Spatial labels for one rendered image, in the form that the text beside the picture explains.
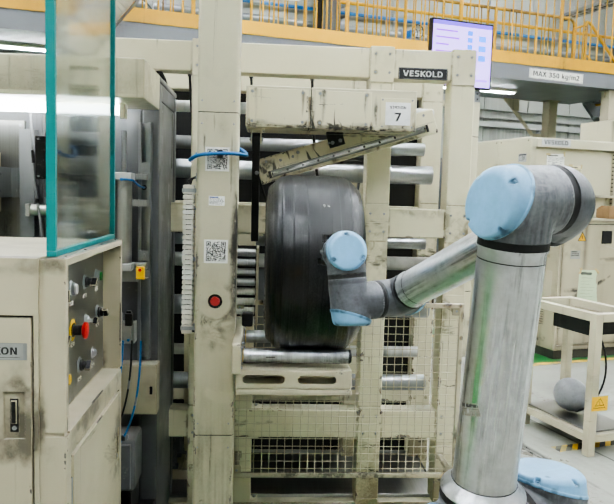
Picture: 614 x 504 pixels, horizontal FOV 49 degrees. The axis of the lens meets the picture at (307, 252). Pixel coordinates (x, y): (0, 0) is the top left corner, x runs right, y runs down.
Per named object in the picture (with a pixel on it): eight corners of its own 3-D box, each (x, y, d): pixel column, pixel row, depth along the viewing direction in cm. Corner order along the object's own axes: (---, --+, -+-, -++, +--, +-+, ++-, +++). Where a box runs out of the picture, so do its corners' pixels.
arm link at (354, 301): (387, 324, 156) (382, 270, 157) (344, 330, 151) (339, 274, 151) (365, 323, 165) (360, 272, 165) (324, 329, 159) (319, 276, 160)
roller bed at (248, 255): (204, 325, 257) (206, 247, 254) (208, 318, 271) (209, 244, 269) (257, 326, 258) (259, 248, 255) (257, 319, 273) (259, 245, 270)
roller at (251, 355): (239, 364, 211) (240, 349, 211) (240, 360, 216) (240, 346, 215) (351, 365, 213) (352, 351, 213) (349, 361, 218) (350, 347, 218)
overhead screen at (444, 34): (429, 84, 563) (432, 16, 558) (426, 85, 568) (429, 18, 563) (490, 90, 583) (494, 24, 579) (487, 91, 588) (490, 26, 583)
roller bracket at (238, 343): (231, 375, 208) (231, 343, 207) (236, 345, 247) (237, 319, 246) (242, 375, 208) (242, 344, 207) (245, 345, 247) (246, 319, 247)
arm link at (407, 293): (615, 152, 116) (400, 278, 172) (564, 152, 110) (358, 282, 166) (639, 215, 112) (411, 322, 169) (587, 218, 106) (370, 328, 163)
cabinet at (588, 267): (554, 360, 596) (563, 218, 585) (512, 346, 650) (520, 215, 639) (634, 355, 627) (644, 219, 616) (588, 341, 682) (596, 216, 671)
